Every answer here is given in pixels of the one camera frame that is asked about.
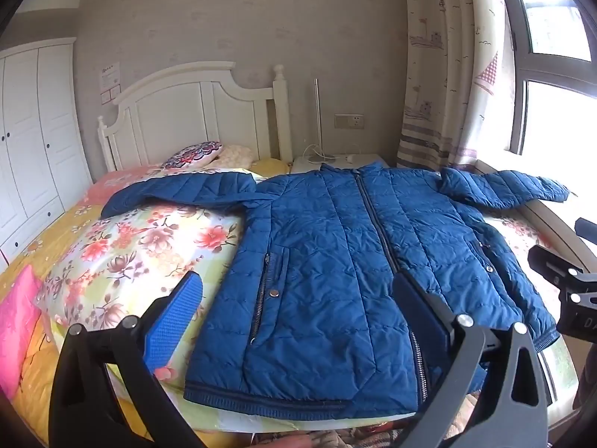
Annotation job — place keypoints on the patterned purple pillow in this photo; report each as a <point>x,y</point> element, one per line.
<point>191,156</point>

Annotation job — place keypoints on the white wardrobe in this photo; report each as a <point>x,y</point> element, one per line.
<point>32,140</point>

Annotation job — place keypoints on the yellow pillow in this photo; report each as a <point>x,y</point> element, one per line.
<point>270,166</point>

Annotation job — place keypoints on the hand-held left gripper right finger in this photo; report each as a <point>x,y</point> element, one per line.
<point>419,322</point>

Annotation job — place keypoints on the white bed headboard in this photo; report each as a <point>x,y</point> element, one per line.
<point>186,116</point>

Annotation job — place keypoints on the window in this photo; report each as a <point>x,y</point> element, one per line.
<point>555,32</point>

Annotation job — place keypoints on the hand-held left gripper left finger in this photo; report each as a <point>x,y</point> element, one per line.
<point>175,317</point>

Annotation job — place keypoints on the floral quilt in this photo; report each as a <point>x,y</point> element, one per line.
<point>140,252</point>

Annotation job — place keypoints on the yellow floral bed sheet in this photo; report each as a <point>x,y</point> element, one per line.
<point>46,382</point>

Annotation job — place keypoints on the blue quilted jacket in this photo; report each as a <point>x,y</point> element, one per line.
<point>326,266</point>

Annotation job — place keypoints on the wall socket panel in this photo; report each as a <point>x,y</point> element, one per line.
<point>350,121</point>

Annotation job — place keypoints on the cream window ledge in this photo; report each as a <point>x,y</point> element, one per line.
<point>550,214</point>

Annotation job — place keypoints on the cream pillow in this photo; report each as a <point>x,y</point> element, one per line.
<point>235,155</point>

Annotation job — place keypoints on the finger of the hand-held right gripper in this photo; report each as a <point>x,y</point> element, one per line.
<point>588,229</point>
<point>555,266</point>

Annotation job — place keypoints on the pink floral bedding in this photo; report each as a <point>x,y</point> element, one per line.
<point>116,182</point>

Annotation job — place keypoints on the white nightstand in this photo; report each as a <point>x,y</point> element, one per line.
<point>308,166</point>

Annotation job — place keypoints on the printed curtain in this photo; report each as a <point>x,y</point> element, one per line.
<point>443,79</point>

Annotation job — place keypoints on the paper wall notice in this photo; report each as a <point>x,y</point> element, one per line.
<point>109,81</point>

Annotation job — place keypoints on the silver desk lamp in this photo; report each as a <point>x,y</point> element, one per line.
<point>317,116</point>

